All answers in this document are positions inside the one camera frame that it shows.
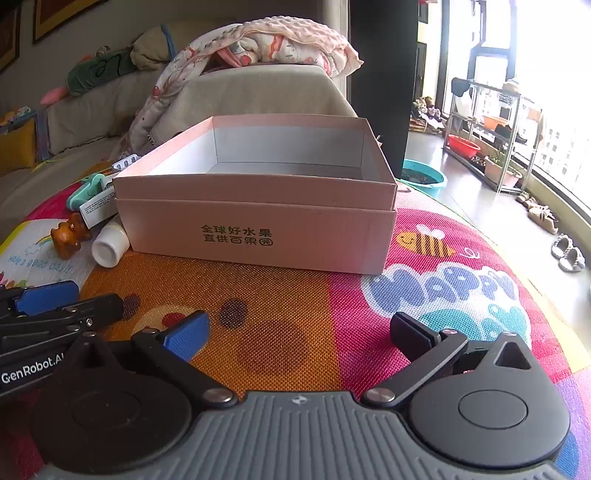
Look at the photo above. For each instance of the white battery charger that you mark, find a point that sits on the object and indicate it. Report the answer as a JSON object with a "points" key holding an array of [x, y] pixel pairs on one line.
{"points": [[125, 162]]}

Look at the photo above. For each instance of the black cloth on rack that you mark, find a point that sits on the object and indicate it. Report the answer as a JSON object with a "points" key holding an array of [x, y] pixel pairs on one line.
{"points": [[460, 86]]}

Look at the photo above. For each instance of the yellow cushion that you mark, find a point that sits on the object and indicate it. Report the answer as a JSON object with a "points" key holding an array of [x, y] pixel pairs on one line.
{"points": [[16, 147]]}

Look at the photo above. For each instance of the pink plant pot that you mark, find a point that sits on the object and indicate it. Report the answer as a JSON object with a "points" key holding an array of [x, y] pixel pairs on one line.
{"points": [[505, 177]]}

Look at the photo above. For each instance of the gold framed picture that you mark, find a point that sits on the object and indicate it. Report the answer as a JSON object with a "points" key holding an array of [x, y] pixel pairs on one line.
{"points": [[60, 14]]}

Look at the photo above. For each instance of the colourful printed play mat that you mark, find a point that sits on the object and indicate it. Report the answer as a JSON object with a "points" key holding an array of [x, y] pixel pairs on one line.
{"points": [[323, 314]]}

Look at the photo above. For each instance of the white plastic bottle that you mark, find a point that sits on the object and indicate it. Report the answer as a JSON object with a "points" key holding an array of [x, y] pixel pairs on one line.
{"points": [[108, 249]]}

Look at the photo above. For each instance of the pink soft toy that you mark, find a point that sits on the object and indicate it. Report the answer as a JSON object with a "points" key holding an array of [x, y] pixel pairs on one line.
{"points": [[53, 95]]}

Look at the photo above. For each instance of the white printed carton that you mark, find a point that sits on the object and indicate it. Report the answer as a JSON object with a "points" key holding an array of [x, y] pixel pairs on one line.
{"points": [[97, 207]]}

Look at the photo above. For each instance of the metal storage rack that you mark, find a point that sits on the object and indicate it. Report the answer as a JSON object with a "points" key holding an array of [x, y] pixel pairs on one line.
{"points": [[517, 138]]}

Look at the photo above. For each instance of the pile of shoes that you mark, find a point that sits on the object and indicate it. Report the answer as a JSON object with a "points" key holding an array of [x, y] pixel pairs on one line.
{"points": [[427, 115]]}

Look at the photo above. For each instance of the green plush toy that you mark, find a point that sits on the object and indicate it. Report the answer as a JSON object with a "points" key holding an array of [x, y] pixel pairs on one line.
{"points": [[97, 69]]}

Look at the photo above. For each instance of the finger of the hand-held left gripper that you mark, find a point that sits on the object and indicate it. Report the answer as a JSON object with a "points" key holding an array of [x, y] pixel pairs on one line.
{"points": [[69, 318], [44, 297]]}

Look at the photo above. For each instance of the dark framed picture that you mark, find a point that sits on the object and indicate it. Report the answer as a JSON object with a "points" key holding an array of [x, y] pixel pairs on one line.
{"points": [[9, 41]]}

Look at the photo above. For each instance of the beige pillow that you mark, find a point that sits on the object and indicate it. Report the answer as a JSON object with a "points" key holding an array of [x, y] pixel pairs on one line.
{"points": [[147, 48]]}

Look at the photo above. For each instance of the beige sandal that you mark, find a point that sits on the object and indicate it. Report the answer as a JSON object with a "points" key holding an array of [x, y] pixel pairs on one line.
{"points": [[544, 219], [526, 199]]}

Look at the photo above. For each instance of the straw hat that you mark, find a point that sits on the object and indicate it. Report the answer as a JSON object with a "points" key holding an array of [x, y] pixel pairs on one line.
{"points": [[511, 86]]}

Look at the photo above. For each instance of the teal plastic basin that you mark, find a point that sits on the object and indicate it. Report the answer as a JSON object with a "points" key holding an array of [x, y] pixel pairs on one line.
{"points": [[425, 180]]}

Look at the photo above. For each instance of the beige sofa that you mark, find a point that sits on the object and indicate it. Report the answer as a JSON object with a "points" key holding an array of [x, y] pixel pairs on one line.
{"points": [[254, 92]]}

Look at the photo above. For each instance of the red plastic basin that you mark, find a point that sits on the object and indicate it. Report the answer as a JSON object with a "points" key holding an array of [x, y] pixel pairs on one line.
{"points": [[463, 146]]}

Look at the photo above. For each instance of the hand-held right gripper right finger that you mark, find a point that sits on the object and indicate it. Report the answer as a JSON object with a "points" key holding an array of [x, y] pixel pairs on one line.
{"points": [[415, 332]]}

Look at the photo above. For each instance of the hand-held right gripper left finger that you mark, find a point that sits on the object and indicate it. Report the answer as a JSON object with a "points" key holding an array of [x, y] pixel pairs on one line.
{"points": [[191, 334]]}

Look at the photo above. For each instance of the pink printed blanket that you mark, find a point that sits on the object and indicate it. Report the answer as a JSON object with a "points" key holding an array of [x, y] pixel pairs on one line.
{"points": [[286, 41]]}

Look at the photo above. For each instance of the pink cardboard box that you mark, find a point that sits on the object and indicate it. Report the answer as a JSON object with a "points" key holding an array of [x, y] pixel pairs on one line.
{"points": [[254, 217]]}

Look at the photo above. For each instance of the beige curtain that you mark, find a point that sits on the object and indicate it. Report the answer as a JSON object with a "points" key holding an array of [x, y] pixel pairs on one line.
{"points": [[336, 37]]}

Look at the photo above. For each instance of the orange round object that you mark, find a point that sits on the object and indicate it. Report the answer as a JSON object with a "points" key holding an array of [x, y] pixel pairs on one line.
{"points": [[69, 235]]}

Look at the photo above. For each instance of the white slipper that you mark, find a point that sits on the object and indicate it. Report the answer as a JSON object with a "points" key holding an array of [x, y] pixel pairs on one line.
{"points": [[562, 244], [572, 259]]}

